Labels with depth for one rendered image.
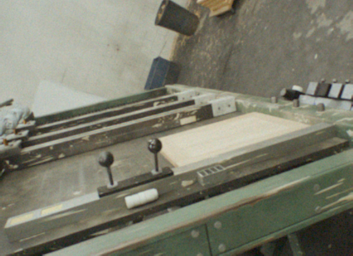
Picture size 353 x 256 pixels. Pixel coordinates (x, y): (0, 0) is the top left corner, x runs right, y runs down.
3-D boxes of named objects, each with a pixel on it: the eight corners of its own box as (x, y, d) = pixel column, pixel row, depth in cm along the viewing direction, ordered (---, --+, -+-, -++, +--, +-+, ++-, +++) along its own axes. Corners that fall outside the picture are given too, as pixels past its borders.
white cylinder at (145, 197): (128, 211, 76) (159, 200, 78) (125, 200, 75) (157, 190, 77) (127, 206, 78) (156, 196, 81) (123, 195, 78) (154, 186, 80)
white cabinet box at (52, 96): (169, 121, 514) (41, 78, 442) (158, 154, 516) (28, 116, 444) (159, 116, 571) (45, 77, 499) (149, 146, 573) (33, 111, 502)
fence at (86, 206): (335, 137, 97) (334, 124, 96) (9, 243, 72) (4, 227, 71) (323, 133, 101) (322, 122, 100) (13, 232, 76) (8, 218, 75)
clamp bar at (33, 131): (198, 101, 203) (191, 64, 197) (3, 150, 172) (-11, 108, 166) (192, 99, 212) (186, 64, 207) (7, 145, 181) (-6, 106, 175)
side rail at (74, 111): (168, 99, 273) (166, 87, 270) (37, 131, 244) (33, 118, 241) (166, 98, 280) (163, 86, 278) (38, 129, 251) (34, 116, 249)
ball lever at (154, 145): (166, 178, 83) (164, 143, 74) (152, 183, 82) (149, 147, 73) (161, 168, 85) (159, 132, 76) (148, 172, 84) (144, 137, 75)
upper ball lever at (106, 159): (122, 192, 79) (115, 157, 70) (107, 197, 78) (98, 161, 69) (118, 181, 82) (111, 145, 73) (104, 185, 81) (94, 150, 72)
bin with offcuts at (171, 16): (203, 9, 527) (169, -8, 504) (193, 38, 529) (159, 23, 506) (193, 14, 575) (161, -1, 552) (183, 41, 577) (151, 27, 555)
